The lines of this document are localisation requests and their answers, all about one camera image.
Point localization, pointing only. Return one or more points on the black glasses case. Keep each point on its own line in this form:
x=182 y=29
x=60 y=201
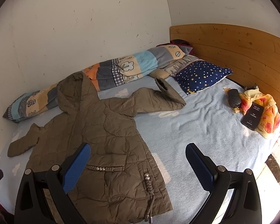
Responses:
x=234 y=99

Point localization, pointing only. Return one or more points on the yellow red floral cloth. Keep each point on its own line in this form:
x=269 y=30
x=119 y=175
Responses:
x=270 y=118

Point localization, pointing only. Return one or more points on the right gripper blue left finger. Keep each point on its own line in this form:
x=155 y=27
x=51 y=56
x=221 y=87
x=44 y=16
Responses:
x=31 y=204

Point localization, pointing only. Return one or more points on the brown hooded puffer jacket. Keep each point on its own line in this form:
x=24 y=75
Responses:
x=121 y=182

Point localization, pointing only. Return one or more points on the light blue cloud bedsheet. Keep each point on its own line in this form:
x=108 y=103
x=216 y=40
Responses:
x=206 y=120

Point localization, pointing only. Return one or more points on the beige printed pillow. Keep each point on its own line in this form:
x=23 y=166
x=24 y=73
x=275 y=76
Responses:
x=174 y=67

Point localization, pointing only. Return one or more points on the patchwork rolled quilt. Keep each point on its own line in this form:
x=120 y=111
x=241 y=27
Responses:
x=104 y=75

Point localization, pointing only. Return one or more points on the navy star pillow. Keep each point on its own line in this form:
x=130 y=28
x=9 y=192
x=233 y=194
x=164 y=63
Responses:
x=200 y=75

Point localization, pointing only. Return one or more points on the wooden headboard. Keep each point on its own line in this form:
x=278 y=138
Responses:
x=253 y=55

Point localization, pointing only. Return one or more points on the black smartphone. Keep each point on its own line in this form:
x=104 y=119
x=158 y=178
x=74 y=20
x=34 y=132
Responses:
x=252 y=117

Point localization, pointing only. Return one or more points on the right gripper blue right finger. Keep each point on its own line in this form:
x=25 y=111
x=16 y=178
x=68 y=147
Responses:
x=244 y=205

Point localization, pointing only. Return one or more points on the dark red cloth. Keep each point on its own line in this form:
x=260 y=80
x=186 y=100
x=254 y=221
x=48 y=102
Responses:
x=177 y=42

